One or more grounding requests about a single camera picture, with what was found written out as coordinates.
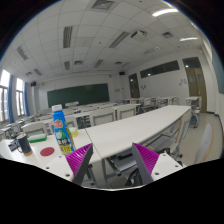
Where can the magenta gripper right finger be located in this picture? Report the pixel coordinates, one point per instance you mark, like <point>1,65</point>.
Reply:
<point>146,160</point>

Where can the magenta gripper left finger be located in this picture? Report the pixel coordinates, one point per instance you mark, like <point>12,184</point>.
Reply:
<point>78,162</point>

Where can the blue drink bottle white cap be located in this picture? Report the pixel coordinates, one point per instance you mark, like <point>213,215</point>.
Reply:
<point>62,132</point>

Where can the yellow bowl behind bottle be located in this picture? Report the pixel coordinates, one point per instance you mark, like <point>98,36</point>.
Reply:
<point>73,131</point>

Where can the red round coaster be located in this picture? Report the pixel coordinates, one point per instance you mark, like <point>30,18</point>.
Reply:
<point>47,151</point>

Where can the long white desk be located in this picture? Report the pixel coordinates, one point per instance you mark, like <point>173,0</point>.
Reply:
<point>115,137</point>

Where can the green white sponge box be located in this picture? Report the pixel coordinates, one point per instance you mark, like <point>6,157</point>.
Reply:
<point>37,138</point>

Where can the white chair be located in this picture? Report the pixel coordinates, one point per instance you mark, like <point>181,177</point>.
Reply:
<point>34,128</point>
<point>102,116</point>
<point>126,111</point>

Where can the white chair centre right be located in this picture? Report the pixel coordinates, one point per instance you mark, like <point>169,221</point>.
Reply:
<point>126,111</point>

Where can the white chair near left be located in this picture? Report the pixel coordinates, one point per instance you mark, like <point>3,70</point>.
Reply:
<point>34,128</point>

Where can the green chalkboard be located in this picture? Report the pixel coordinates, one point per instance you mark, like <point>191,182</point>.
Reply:
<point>86,94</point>

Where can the brown back door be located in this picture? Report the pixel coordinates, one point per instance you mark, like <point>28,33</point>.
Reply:
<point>134,86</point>

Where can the brown side door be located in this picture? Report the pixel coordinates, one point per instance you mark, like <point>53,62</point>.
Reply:
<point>196,81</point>

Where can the blue window curtain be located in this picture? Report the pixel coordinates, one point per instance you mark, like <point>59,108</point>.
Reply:
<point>10,98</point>

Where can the ceiling projector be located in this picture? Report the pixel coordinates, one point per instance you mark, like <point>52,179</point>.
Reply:
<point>139,34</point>

